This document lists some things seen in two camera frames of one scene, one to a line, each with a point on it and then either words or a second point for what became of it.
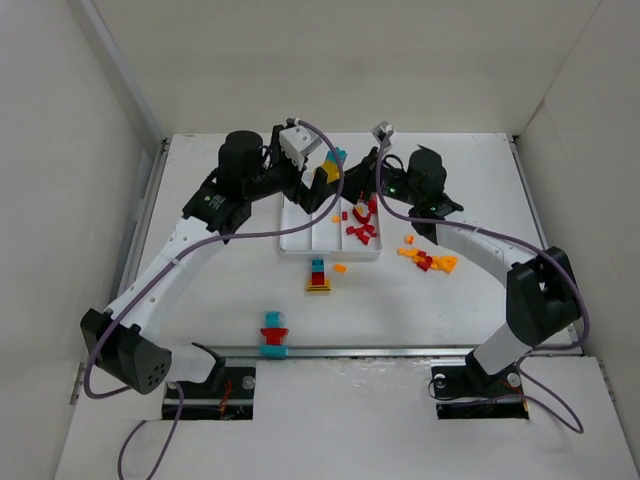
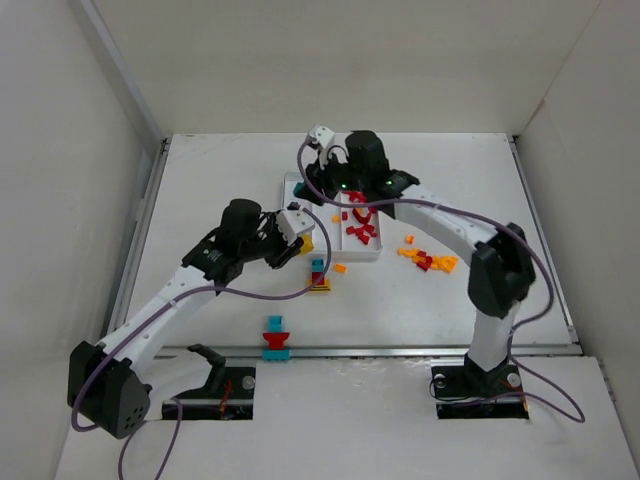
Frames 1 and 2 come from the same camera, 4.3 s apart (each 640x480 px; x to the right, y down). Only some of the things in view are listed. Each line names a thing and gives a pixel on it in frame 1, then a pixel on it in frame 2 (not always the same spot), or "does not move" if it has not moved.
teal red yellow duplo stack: x=318 y=276 does not move
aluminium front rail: x=230 y=352 does not move
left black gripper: x=298 y=187 → x=279 y=251
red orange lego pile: x=426 y=262 does not move
